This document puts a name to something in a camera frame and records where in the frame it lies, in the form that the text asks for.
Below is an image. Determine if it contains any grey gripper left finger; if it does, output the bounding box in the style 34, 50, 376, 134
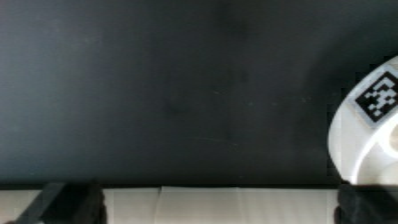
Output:
15, 183, 66, 224

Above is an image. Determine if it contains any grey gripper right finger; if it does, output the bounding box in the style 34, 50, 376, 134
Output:
335, 184, 398, 224

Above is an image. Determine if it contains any white round stool seat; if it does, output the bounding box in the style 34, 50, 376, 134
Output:
329, 56, 398, 186

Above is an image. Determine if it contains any white U-shaped obstacle fence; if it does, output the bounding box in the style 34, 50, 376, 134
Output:
0, 185, 344, 224

